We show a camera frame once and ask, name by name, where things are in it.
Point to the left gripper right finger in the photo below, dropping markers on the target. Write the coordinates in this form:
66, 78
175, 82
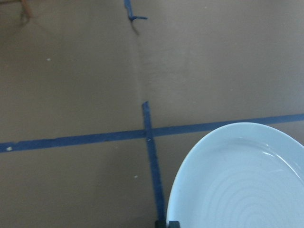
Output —
174, 224

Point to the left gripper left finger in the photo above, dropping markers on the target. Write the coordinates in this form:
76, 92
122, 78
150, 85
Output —
159, 224

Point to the light blue plate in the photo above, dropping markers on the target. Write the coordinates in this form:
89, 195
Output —
241, 175

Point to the copper wire bottle rack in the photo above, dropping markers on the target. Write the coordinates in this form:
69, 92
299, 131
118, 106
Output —
26, 8

